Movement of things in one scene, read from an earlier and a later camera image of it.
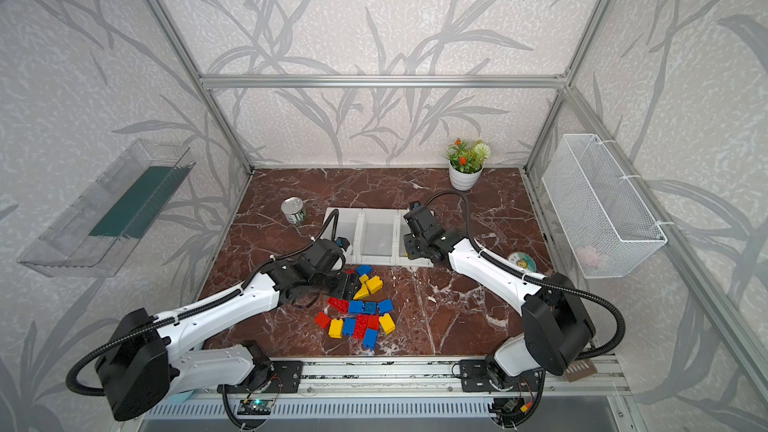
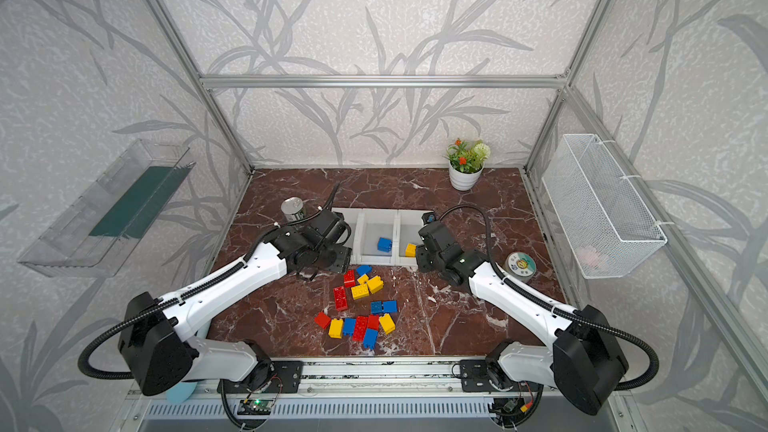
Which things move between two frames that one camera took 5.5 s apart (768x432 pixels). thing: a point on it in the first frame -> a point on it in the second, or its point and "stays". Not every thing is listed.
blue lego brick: x=349 y=326 stays
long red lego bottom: x=361 y=326 stays
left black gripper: x=345 y=279 -> x=335 y=258
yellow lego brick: x=387 y=323 stays
